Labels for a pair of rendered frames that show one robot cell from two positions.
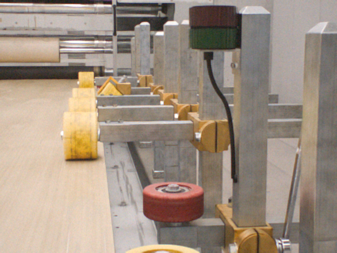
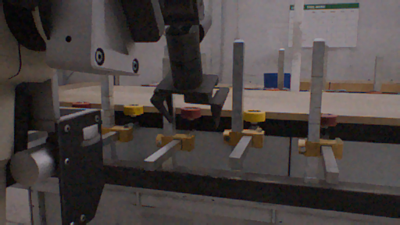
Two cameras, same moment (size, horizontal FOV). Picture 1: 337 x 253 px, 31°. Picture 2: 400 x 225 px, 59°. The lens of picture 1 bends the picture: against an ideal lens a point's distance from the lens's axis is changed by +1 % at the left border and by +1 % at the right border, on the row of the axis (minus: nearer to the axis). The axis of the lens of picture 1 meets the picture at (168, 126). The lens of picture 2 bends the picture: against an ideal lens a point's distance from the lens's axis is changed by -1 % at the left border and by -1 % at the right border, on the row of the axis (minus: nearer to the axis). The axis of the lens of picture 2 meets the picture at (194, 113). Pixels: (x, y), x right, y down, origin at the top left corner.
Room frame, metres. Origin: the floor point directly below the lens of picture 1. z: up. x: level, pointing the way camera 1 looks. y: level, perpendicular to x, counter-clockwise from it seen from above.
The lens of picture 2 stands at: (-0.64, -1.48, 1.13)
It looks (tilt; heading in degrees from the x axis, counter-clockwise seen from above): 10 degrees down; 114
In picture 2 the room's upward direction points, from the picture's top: straight up
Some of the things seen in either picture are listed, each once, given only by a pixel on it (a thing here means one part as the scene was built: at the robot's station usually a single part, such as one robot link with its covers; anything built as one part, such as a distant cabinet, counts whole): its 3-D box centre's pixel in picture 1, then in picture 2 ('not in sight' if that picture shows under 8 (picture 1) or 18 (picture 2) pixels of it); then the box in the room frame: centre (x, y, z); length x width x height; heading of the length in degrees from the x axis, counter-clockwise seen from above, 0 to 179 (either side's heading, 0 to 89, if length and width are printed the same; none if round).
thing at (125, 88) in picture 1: (113, 91); not in sight; (1.76, 0.16, 0.95); 0.10 x 0.04 x 0.10; 97
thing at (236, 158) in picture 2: not in sight; (245, 143); (-0.95, -0.38, 0.83); 0.43 x 0.03 x 0.04; 97
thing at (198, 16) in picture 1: (213, 17); not in sight; (0.74, -0.05, 1.13); 0.06 x 0.06 x 0.02
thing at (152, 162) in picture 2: not in sight; (173, 147); (-1.19, -0.41, 0.80); 0.43 x 0.03 x 0.04; 97
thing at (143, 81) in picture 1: (144, 81); not in sight; (2.25, 0.09, 0.95); 0.14 x 0.06 x 0.05; 7
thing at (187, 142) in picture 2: not in sight; (175, 141); (-1.22, -0.35, 0.80); 0.14 x 0.06 x 0.05; 7
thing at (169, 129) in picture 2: not in sight; (169, 122); (-1.24, -0.35, 0.87); 0.04 x 0.04 x 0.48; 7
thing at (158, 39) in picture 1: (160, 116); not in sight; (1.73, 0.02, 0.88); 0.04 x 0.04 x 0.48; 7
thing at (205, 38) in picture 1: (213, 38); not in sight; (0.74, -0.05, 1.10); 0.06 x 0.06 x 0.02
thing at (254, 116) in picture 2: not in sight; (254, 124); (-0.97, -0.18, 0.85); 0.08 x 0.08 x 0.11
